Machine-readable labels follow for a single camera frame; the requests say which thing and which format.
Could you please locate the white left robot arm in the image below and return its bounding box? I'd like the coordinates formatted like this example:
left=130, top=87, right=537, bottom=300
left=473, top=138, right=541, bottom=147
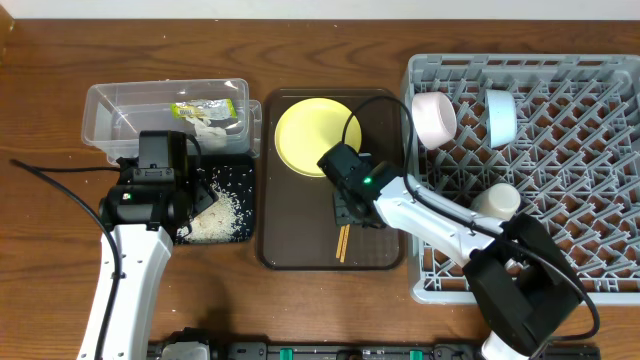
left=78, top=131, right=217, bottom=359

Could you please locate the black waste tray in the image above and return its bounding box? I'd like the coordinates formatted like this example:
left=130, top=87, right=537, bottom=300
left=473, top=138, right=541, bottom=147
left=117, top=153, right=258, bottom=246

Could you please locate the light blue bowl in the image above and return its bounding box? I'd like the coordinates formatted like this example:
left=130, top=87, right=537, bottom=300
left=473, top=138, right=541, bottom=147
left=485, top=89, right=517, bottom=148

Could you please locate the dark brown tray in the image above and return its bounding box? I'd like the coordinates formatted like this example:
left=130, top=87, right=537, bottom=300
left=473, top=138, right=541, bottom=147
left=256, top=88, right=405, bottom=271

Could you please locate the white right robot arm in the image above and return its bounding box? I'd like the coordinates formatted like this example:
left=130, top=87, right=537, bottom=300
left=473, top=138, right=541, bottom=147
left=318, top=143, right=584, bottom=359

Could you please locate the green snack wrapper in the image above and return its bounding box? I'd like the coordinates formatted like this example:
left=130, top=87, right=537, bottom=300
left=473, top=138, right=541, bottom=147
left=170, top=99, right=237, bottom=121

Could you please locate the pink bowl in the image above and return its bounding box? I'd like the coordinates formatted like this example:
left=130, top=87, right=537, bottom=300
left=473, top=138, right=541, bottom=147
left=412, top=92, right=457, bottom=150

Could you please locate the yellow plate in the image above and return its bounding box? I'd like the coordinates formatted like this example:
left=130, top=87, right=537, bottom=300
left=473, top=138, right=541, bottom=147
left=275, top=98, right=352, bottom=178

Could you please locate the cream white cup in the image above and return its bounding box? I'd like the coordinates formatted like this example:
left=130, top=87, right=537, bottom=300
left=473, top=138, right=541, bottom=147
left=470, top=183, right=521, bottom=220

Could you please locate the wooden chopstick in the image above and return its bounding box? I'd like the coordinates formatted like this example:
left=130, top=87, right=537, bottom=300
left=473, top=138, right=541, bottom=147
left=335, top=226, right=346, bottom=259
left=339, top=224, right=350, bottom=263

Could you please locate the white tissue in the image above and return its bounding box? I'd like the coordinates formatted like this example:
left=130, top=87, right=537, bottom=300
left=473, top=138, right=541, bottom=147
left=185, top=117, right=227, bottom=151

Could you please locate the grey dishwasher rack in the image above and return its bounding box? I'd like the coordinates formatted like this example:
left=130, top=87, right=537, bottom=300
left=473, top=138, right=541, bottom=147
left=401, top=54, right=639, bottom=306

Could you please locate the clear plastic bin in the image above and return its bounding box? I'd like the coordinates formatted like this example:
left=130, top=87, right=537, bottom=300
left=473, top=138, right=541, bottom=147
left=82, top=78, right=262, bottom=163

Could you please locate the spilled rice pile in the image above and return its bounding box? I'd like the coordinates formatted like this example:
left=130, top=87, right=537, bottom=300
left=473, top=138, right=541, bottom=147
left=177, top=167, right=254, bottom=244

